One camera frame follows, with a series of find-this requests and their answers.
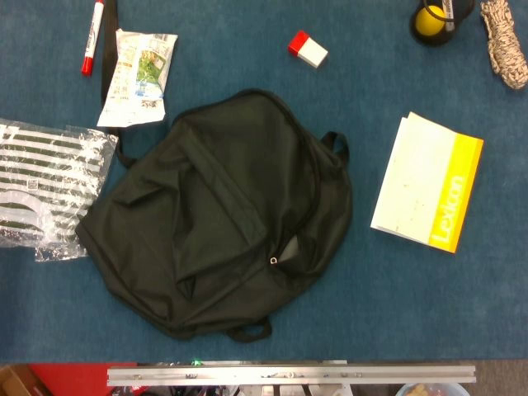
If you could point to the blue bowl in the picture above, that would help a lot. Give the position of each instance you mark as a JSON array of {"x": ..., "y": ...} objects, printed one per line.
[{"x": 429, "y": 389}]

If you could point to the striped garment in plastic bag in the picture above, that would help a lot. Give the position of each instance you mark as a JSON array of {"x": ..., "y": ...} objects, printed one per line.
[{"x": 49, "y": 181}]

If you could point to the cardboard box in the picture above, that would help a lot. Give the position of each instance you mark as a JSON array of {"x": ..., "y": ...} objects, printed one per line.
[{"x": 12, "y": 381}]

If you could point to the black backpack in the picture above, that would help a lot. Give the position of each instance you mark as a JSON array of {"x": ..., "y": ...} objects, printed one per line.
[{"x": 227, "y": 198}]

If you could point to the marker in pen holder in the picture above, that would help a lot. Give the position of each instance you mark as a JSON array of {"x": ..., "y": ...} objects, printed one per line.
[{"x": 449, "y": 16}]

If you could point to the white book with yellow spine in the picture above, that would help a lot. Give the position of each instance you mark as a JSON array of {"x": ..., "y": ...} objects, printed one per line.
[{"x": 416, "y": 181}]

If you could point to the yellow ball in holder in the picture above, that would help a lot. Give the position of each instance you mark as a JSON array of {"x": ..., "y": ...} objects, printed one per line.
[{"x": 433, "y": 40}]

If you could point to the red and white box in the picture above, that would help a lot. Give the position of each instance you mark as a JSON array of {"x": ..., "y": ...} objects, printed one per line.
[{"x": 308, "y": 49}]

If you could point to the aluminium rail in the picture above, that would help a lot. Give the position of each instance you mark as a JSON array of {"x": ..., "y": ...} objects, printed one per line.
[{"x": 288, "y": 375}]

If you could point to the white snack packet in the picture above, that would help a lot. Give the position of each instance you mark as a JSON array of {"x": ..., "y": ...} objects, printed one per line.
[{"x": 138, "y": 78}]

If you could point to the red and white marker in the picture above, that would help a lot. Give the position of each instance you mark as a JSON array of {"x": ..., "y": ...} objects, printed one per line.
[{"x": 91, "y": 37}]

